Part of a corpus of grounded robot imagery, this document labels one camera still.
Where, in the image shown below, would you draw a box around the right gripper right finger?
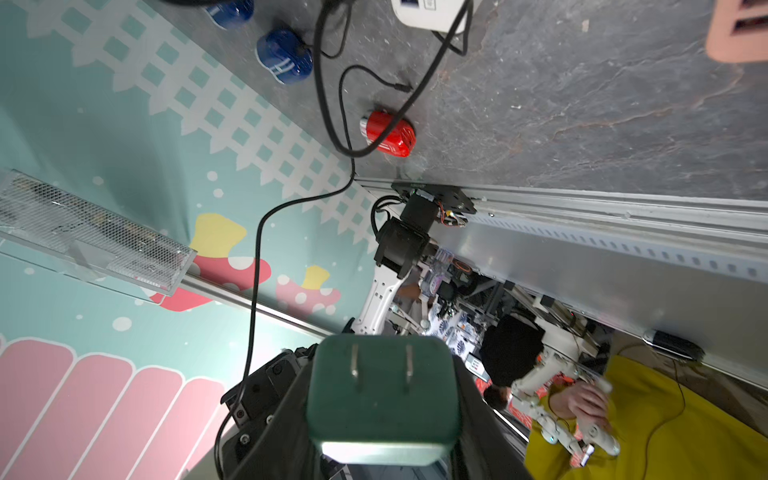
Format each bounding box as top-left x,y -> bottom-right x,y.
451,356 -> 531,480

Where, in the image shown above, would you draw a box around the person in yellow shirt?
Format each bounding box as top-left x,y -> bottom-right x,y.
479,314 -> 768,480

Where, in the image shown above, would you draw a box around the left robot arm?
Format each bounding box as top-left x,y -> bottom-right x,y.
212,194 -> 444,479

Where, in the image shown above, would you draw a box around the orange power strip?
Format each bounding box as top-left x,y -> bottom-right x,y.
705,0 -> 768,63

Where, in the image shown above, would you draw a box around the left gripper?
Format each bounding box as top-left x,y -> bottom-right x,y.
220,344 -> 317,474

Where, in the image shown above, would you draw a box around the white wire basket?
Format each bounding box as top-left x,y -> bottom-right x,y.
1,170 -> 197,296

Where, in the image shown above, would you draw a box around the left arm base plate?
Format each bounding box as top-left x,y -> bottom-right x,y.
391,181 -> 477,232

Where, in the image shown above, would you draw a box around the white power strip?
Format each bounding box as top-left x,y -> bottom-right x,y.
391,0 -> 463,33

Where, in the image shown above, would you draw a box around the green adapter front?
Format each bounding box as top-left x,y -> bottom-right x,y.
306,334 -> 461,467

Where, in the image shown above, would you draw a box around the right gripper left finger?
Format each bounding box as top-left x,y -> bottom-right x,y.
227,365 -> 318,479

